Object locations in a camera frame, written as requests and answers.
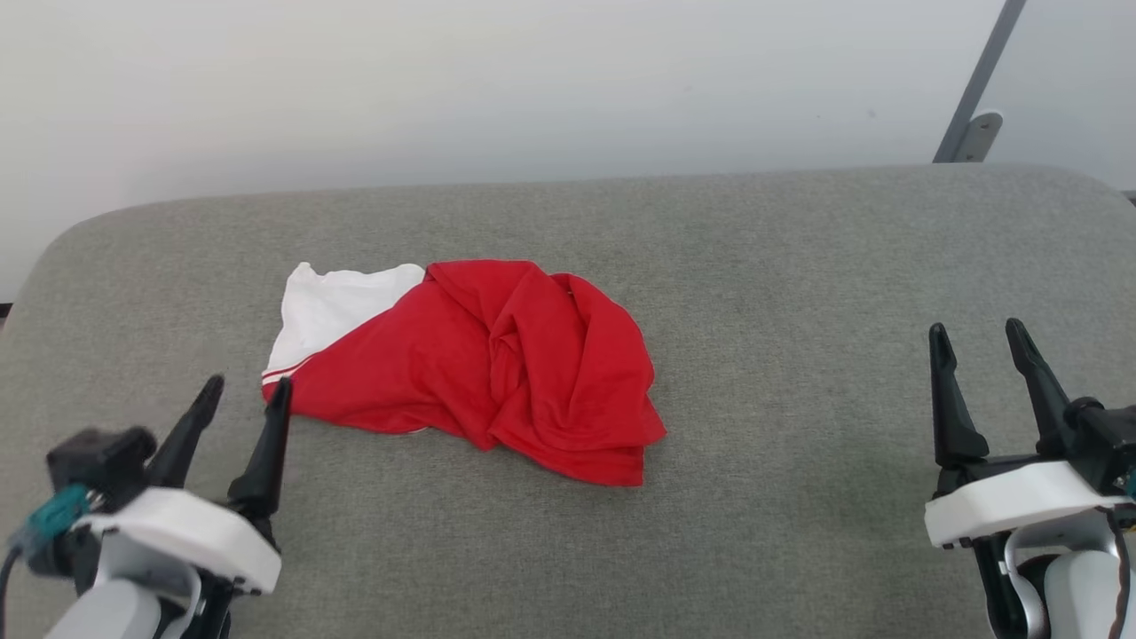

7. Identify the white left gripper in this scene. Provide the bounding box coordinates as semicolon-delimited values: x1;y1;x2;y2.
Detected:
73;375;292;596

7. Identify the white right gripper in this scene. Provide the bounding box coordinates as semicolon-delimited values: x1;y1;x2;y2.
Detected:
925;319;1136;549

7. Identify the red and white garment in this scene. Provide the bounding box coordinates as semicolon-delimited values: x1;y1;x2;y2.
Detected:
261;259;668;488

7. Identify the grey fabric sofa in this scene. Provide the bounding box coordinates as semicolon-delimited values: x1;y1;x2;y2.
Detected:
0;164;1136;639

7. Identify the teal cable connector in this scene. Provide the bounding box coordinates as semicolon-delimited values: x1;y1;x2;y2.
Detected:
11;484;91;558

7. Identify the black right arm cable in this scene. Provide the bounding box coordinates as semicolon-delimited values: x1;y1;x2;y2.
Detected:
1109;510;1135;639

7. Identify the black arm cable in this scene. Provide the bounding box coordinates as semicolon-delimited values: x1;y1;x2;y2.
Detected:
0;543;24;639
1109;510;1135;639

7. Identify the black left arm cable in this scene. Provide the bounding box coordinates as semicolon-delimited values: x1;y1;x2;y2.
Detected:
0;543;24;639

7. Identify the grey metal bracket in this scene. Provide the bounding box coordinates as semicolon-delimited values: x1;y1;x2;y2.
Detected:
954;110;1005;164

